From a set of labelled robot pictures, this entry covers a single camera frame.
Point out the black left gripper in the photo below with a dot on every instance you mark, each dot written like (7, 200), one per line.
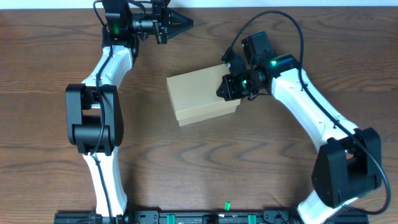
(160, 22)

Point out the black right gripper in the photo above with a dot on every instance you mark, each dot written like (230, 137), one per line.
(229, 93)

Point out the cardboard box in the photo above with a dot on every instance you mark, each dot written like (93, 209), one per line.
(193, 95)

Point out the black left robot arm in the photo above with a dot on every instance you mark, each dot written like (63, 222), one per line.
(94, 117)

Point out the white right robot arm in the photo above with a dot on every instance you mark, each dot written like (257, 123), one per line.
(348, 164)

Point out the small green block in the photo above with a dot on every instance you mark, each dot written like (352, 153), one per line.
(227, 206)

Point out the black mounting rail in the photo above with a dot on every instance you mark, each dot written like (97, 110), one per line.
(248, 217)

